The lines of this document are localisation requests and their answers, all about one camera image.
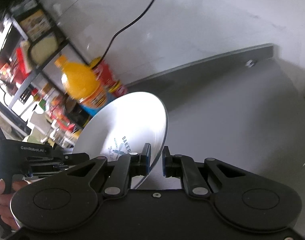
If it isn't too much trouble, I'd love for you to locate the white plate Bakery print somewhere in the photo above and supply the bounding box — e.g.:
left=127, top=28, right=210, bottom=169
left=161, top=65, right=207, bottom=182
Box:
left=71, top=91, right=169, bottom=190

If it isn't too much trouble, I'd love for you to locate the person's left hand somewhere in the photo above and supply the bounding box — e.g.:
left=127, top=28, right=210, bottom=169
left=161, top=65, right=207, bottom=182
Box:
left=0, top=179, right=20, bottom=231

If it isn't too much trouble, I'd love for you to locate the orange juice bottle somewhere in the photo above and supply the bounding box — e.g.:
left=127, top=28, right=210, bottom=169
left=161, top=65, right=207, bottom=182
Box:
left=54, top=54, right=116, bottom=116

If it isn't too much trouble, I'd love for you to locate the red labelled can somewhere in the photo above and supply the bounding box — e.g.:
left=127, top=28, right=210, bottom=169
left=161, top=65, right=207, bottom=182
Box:
left=89, top=57, right=128, bottom=98

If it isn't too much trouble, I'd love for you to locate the small white clip on counter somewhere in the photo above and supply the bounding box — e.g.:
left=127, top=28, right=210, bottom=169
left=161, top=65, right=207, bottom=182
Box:
left=245, top=60, right=256, bottom=68

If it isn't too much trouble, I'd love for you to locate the black wire shelf rack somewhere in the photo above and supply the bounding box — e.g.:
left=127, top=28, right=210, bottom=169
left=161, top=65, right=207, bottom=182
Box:
left=0, top=0, right=93, bottom=120

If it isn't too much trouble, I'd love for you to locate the black power cable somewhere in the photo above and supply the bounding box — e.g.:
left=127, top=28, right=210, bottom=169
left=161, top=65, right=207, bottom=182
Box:
left=98, top=0, right=165, bottom=65

